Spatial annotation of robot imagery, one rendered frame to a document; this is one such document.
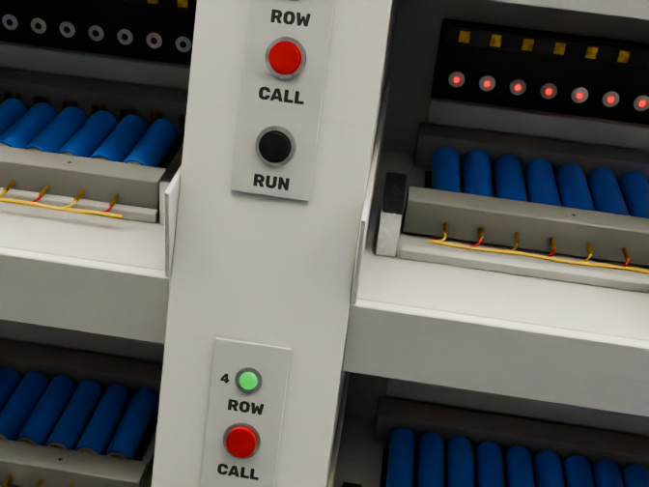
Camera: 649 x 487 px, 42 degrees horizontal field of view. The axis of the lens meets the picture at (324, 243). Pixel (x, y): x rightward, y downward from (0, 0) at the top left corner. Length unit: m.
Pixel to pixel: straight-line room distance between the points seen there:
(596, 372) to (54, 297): 0.29
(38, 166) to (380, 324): 0.21
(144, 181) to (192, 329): 0.09
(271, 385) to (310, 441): 0.04
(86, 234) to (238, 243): 0.09
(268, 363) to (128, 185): 0.13
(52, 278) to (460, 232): 0.23
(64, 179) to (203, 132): 0.11
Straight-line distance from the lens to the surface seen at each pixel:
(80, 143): 0.54
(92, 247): 0.47
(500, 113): 0.59
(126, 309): 0.47
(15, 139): 0.55
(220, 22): 0.43
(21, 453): 0.59
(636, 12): 0.45
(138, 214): 0.49
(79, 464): 0.58
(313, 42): 0.42
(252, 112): 0.42
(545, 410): 0.64
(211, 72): 0.43
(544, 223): 0.50
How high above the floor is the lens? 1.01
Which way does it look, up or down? 11 degrees down
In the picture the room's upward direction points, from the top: 7 degrees clockwise
